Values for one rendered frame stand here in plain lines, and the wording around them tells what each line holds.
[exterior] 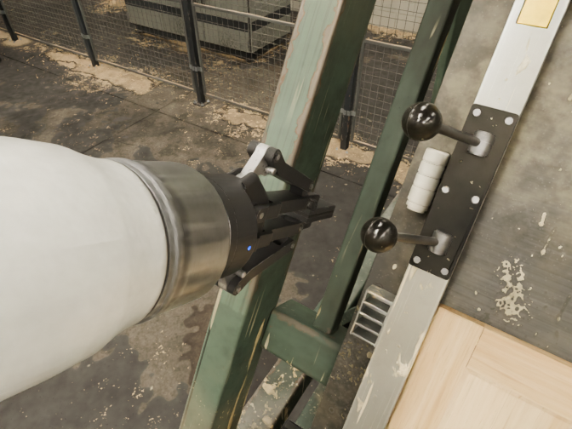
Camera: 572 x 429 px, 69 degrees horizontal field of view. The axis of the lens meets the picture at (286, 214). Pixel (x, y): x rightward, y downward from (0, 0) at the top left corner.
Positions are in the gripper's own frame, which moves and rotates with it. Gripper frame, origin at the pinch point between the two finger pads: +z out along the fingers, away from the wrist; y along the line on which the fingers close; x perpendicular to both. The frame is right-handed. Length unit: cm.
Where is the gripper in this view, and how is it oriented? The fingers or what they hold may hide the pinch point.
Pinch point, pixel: (310, 208)
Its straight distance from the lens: 45.0
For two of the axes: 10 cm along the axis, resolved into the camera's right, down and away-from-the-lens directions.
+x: 8.4, 3.7, -4.1
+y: -2.9, 9.3, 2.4
